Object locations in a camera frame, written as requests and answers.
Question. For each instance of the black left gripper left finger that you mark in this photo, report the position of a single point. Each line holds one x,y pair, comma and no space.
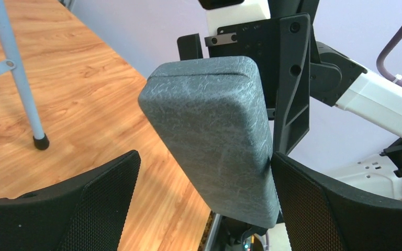
85,212

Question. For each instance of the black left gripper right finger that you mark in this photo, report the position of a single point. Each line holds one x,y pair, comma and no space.
322,213

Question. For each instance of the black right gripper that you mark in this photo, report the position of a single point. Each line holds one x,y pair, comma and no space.
279,37

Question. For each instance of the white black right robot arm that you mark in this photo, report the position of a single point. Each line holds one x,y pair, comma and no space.
338,81

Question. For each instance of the grey tripod stand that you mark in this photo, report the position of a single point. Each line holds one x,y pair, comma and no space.
13,63

